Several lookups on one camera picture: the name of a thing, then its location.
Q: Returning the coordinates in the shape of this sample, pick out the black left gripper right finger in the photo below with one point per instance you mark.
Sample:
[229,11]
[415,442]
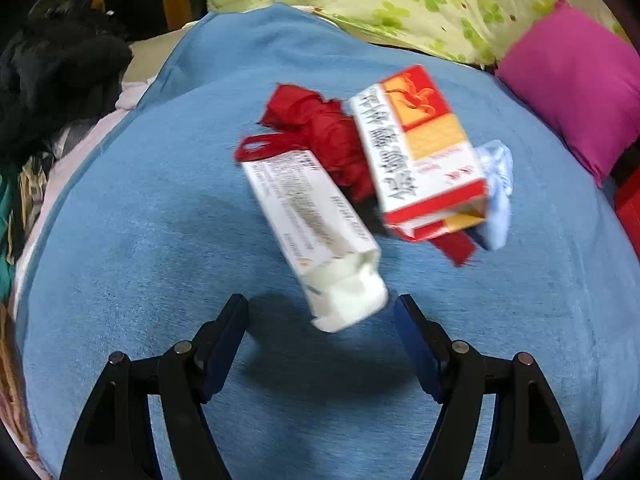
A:
[529,436]

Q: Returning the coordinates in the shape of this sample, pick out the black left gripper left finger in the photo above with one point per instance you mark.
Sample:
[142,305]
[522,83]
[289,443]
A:
[113,437]

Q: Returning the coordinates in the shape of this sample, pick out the white medicine box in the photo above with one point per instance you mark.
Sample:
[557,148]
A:
[328,247]

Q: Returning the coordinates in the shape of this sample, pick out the light blue cloth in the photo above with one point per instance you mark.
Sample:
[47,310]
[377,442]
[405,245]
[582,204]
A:
[497,163]

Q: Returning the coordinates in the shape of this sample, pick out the orange red medicine box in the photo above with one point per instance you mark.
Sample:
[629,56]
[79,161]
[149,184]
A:
[426,174]

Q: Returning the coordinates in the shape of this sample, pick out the red ribbon bow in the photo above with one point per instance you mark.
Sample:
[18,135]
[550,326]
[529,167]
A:
[302,119]

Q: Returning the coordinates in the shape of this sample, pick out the multicolour scarf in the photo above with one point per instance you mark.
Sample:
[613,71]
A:
[13,399]

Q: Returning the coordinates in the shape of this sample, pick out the blue bed blanket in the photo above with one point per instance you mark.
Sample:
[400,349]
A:
[160,227]

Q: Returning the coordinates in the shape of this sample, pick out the red Nilrich paper bag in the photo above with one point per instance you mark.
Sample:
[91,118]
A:
[627,208]

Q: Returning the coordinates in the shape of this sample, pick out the teal garment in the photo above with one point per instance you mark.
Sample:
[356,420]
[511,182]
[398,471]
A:
[8,189]

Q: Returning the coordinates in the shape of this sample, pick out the magenta pillow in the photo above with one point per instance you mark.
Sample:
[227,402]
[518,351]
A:
[582,80]

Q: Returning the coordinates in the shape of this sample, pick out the black clothes pile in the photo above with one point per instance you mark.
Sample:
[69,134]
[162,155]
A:
[62,66]

